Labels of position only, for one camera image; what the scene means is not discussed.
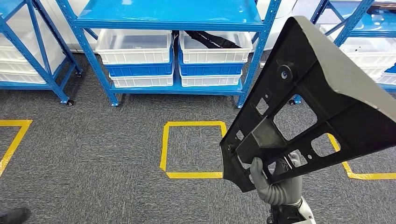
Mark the white plastic bin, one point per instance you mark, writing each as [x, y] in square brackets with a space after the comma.
[365, 52]
[142, 81]
[210, 80]
[213, 55]
[133, 54]
[18, 40]
[21, 77]
[374, 72]

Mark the black long part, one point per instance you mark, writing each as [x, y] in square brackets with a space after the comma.
[213, 40]

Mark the black plastic plate frame part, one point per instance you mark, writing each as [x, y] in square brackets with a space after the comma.
[325, 92]

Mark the blue metal shelf rack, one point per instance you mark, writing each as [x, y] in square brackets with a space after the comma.
[170, 12]
[24, 86]
[355, 20]

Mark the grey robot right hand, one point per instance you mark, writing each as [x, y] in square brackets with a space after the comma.
[281, 193]

